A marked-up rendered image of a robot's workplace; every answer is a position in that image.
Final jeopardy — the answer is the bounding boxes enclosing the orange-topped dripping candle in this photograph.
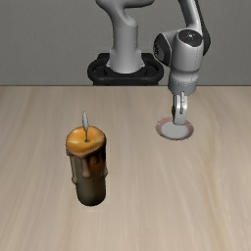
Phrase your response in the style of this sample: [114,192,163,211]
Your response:
[65,111,109,208]

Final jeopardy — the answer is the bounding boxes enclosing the white plate with red rim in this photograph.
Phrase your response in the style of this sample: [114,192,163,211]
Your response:
[155,116,195,141]

